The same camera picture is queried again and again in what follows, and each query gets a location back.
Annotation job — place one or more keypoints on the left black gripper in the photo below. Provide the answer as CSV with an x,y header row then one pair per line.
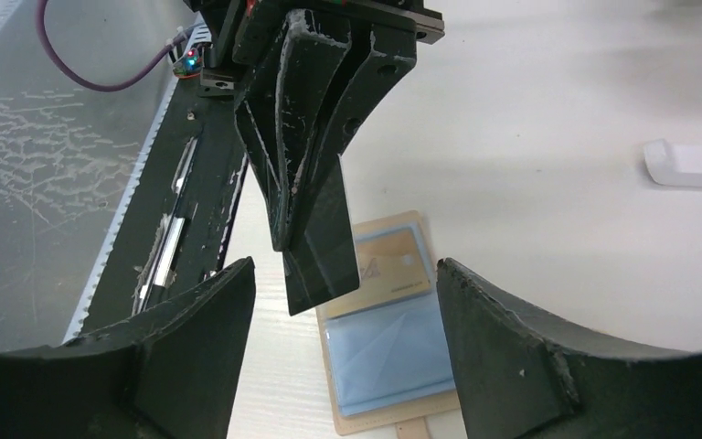
x,y
314,86

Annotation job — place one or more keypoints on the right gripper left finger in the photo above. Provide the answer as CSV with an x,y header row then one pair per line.
x,y
182,361

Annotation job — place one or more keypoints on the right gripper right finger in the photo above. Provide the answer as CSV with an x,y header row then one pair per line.
x,y
523,372

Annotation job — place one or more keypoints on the beige card holder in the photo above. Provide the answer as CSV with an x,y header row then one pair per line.
x,y
389,364

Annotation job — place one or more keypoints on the gold striped card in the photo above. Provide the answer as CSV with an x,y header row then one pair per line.
x,y
393,264

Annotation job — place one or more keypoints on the white pole base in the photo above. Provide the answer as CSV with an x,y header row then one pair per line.
x,y
673,165

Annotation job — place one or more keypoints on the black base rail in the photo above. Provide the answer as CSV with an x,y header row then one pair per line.
x,y
172,228

